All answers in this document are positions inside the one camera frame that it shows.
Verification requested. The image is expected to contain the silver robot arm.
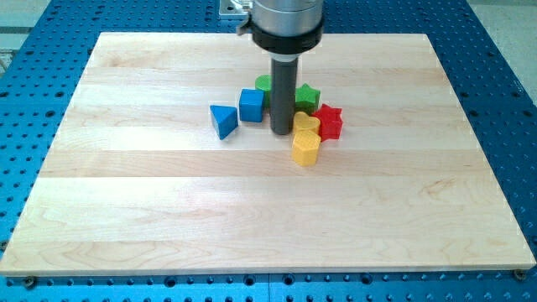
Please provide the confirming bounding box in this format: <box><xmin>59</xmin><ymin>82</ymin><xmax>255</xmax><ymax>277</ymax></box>
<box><xmin>237</xmin><ymin>0</ymin><xmax>324</xmax><ymax>63</ymax></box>

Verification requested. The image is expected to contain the blue cube block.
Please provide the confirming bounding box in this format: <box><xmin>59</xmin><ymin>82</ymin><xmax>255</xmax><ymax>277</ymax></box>
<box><xmin>239</xmin><ymin>89</ymin><xmax>264</xmax><ymax>122</ymax></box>

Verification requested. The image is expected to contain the blue triangle block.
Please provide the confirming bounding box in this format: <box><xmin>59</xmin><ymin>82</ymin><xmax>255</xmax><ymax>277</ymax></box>
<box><xmin>210</xmin><ymin>105</ymin><xmax>238</xmax><ymax>140</ymax></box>

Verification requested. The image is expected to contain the yellow hexagon block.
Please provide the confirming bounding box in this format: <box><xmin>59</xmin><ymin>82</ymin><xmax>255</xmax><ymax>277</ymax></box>
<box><xmin>291</xmin><ymin>130</ymin><xmax>321</xmax><ymax>166</ymax></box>

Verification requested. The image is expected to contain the yellow heart block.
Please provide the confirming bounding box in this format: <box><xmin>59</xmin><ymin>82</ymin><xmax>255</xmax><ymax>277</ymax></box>
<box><xmin>293</xmin><ymin>112</ymin><xmax>321</xmax><ymax>134</ymax></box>

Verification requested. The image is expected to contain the green star block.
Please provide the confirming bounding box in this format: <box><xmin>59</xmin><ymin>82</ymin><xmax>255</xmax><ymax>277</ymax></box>
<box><xmin>295</xmin><ymin>83</ymin><xmax>321</xmax><ymax>115</ymax></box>

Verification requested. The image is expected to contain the green cylinder block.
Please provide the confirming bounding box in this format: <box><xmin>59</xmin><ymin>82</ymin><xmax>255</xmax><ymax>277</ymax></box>
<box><xmin>254</xmin><ymin>75</ymin><xmax>272</xmax><ymax>108</ymax></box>

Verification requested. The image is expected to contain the red star block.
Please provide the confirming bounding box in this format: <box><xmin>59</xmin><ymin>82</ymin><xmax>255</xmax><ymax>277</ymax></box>
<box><xmin>312</xmin><ymin>104</ymin><xmax>343</xmax><ymax>142</ymax></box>

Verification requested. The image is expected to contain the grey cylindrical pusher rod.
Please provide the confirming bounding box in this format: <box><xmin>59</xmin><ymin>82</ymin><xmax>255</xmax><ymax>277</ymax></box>
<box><xmin>269</xmin><ymin>58</ymin><xmax>299</xmax><ymax>135</ymax></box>

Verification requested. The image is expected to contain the wooden board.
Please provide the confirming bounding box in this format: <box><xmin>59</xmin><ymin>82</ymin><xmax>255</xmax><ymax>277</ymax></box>
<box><xmin>1</xmin><ymin>33</ymin><xmax>535</xmax><ymax>276</ymax></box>

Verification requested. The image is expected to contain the left board clamp screw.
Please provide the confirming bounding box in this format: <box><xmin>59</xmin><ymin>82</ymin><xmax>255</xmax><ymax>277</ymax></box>
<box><xmin>22</xmin><ymin>276</ymin><xmax>38</xmax><ymax>289</ymax></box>

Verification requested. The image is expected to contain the board clamp screw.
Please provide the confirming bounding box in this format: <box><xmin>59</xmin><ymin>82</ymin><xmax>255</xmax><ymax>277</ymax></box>
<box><xmin>513</xmin><ymin>269</ymin><xmax>527</xmax><ymax>281</ymax></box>
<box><xmin>22</xmin><ymin>276</ymin><xmax>38</xmax><ymax>289</ymax></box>

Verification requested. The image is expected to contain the right board clamp screw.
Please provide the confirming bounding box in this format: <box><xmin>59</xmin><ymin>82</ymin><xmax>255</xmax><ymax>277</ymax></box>
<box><xmin>513</xmin><ymin>269</ymin><xmax>527</xmax><ymax>281</ymax></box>

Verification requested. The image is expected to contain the silver metal bracket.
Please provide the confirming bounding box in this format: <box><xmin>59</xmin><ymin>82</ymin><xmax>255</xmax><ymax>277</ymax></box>
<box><xmin>218</xmin><ymin>0</ymin><xmax>253</xmax><ymax>19</ymax></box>

